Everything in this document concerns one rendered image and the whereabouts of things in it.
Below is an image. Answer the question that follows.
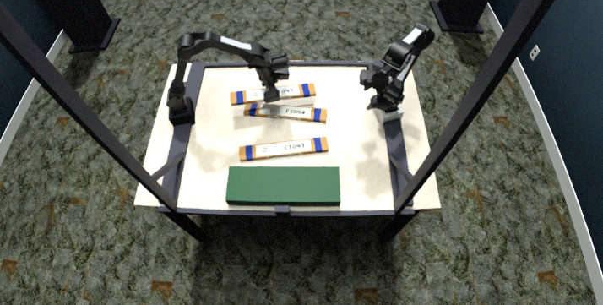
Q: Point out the green flat rectangular platform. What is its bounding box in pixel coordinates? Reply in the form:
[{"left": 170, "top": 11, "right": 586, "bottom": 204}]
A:
[{"left": 225, "top": 166, "right": 341, "bottom": 207}]

